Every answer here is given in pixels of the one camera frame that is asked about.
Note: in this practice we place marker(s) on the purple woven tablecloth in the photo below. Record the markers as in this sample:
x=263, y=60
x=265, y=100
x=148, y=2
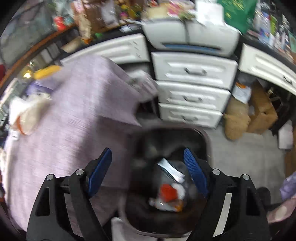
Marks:
x=93, y=106

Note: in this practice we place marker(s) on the crumpled beige paper bag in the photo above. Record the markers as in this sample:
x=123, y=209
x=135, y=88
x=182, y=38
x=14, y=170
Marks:
x=25, y=114

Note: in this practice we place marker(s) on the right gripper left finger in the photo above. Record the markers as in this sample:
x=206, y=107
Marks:
x=62, y=209

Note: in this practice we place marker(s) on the dark brown trash bin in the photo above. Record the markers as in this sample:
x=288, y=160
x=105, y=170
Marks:
x=162, y=200

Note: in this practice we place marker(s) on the brown cardboard box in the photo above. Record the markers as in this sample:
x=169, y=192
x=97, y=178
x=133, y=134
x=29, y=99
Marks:
x=264, y=115

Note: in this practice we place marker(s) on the purple yellow snack bag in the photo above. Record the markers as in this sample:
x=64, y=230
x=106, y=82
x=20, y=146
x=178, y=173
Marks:
x=46, y=74

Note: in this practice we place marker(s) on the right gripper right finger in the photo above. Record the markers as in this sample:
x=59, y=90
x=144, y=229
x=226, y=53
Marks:
x=246, y=219

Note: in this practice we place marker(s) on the green shopping bag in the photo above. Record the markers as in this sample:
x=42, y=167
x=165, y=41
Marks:
x=239, y=13

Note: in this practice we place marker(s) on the white printer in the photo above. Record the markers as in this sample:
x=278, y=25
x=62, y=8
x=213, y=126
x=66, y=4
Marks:
x=191, y=36

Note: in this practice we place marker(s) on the burlap sack on floor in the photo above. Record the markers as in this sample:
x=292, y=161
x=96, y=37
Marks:
x=236, y=119

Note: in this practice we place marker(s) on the white drawer cabinet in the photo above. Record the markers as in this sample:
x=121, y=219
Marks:
x=193, y=88

